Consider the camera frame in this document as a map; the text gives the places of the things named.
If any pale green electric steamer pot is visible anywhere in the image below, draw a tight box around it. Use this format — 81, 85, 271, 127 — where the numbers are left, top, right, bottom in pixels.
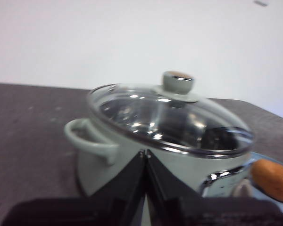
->
64, 117, 253, 199

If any glass lid with green knob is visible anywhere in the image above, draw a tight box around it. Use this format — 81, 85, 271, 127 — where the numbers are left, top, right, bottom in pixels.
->
86, 71, 256, 159

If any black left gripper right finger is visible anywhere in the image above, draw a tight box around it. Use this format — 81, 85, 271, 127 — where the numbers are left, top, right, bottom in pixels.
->
146, 153, 204, 226

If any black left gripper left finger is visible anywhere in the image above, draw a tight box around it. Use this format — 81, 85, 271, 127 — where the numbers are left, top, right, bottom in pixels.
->
88, 149, 147, 226

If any brown potato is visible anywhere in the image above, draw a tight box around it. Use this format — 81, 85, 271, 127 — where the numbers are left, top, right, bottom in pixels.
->
250, 158, 283, 204

